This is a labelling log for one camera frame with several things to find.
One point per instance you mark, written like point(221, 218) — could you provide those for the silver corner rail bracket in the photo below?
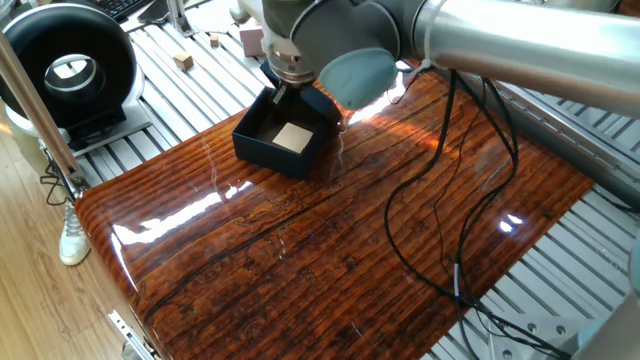
point(125, 330)

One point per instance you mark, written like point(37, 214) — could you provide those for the blue gift box lid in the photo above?
point(322, 107)

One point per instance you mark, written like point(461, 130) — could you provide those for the pale pink cardboard box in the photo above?
point(251, 42)

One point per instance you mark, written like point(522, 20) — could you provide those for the pale wooden block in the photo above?
point(292, 137)

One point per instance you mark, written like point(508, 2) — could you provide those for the dark flat tablet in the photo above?
point(155, 11)

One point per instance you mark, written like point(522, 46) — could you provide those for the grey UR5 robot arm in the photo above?
point(525, 45)

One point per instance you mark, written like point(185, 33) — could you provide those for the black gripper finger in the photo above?
point(279, 94)

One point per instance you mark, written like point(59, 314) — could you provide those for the slanted aluminium frame post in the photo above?
point(35, 110)

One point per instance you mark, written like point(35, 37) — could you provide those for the small wooden cube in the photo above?
point(214, 41)
point(183, 61)

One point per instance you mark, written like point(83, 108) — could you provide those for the silver cylinder post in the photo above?
point(585, 4)

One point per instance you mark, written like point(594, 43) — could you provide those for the wood-grain table mat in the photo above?
point(300, 260)

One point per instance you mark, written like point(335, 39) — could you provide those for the black keyboard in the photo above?
point(117, 7)

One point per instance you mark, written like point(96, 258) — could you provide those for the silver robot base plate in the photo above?
point(530, 335)

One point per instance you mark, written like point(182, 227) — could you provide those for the white sneaker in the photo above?
point(74, 240)

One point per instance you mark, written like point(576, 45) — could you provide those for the blue gift box base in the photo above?
point(260, 150)

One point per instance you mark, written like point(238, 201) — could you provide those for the short aluminium profile post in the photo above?
point(177, 17)

